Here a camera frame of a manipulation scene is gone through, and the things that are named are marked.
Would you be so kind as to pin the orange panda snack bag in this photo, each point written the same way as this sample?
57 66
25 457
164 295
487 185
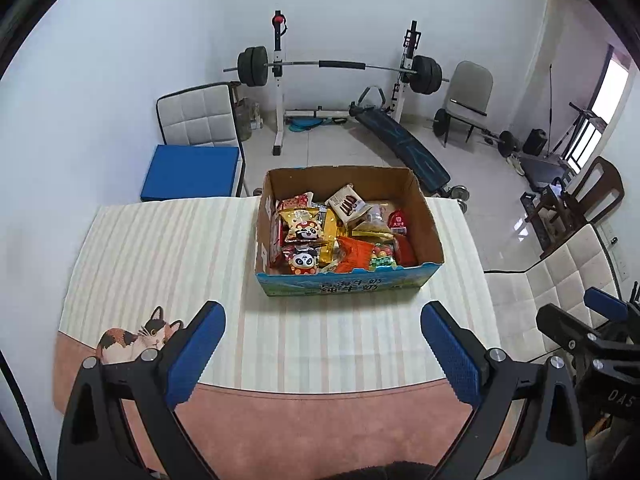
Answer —
301 259

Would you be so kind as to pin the dark red snack packet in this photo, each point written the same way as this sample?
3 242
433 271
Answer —
404 253

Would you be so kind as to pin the red white flat sachet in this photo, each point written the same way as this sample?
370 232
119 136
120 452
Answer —
275 241

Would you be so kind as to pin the white squat rack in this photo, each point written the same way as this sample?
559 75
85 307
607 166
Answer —
319 93

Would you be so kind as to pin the colourful candy bag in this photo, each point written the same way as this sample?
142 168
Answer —
382 256

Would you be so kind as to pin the clear water jug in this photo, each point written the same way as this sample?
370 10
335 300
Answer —
248 117

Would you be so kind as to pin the white quilted chair back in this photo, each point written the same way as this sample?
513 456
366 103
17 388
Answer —
204 116

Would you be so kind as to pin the small red triangular packet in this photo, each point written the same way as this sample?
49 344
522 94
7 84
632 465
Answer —
397 222

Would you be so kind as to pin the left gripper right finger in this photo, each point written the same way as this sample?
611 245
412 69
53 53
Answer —
547 442

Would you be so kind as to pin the white quilted chair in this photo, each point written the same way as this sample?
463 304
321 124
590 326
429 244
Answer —
561 279
204 116

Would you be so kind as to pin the white cookie packet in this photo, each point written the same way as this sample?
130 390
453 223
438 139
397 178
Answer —
302 200

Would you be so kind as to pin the yellow clear snack bag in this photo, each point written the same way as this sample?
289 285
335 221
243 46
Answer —
372 225

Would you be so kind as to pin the barbell with black plates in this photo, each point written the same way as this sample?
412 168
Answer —
424 76

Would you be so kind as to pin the chrome dumbbell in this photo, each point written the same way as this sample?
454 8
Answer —
461 195

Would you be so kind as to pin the orange snack packet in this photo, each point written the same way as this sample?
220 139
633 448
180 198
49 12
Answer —
356 254

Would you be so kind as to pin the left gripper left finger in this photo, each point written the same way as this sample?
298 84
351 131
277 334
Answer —
96 440

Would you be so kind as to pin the grey padded chair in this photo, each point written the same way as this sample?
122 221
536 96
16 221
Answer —
466 100

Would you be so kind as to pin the yellow panda crisps bag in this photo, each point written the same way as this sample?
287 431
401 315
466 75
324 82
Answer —
304 225

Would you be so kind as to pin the yellow black noodle packet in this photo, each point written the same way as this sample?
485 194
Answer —
332 227

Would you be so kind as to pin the white quilted chair right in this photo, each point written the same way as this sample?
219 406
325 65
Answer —
561 279

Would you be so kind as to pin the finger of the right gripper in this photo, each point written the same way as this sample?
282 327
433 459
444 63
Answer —
623 314
607 342

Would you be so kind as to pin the black sit-up bench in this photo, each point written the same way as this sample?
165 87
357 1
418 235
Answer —
432 176

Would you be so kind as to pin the striped cat table mat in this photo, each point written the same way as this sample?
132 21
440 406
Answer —
299 387

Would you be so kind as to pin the small barbell on floor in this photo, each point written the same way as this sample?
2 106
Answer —
505 142

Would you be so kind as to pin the blue seat cushion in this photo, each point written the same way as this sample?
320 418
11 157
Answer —
181 171

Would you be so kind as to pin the black floor speaker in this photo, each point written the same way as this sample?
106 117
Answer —
535 142

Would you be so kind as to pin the cardboard milk box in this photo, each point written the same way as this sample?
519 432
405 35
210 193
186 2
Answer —
392 188

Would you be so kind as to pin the dark wooden chair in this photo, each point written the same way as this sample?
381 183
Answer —
597 194

